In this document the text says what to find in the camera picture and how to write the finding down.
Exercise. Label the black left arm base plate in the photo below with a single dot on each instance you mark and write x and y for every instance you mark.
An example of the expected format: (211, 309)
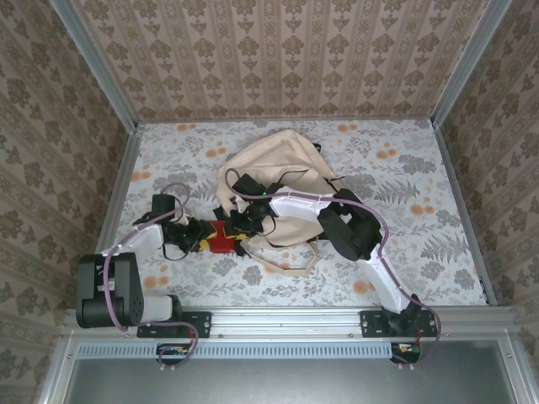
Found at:
(202, 324)

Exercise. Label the aluminium frame post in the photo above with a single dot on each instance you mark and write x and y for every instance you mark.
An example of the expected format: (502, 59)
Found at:
(97, 67)
(467, 67)

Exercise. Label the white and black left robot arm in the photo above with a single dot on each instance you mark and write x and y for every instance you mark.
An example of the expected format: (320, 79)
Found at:
(147, 240)

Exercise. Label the grey metal panel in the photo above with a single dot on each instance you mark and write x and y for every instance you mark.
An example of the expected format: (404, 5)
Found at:
(273, 383)

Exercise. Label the aluminium side rail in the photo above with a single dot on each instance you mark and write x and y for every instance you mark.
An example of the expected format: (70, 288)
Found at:
(463, 202)
(113, 210)

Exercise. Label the floral table cover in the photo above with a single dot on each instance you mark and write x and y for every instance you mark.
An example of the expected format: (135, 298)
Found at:
(421, 189)

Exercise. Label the red pencil case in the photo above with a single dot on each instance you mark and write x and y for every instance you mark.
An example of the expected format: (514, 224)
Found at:
(221, 246)

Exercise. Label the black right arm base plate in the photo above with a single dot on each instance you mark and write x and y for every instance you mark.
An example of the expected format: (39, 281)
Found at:
(370, 324)

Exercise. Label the aluminium mounting rail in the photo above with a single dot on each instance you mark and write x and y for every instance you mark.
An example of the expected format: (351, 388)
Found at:
(286, 322)

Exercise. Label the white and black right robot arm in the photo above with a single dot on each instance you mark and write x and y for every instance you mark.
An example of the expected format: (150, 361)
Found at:
(303, 206)

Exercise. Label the beige canvas backpack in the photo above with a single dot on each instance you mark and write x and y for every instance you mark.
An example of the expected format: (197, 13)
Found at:
(290, 155)

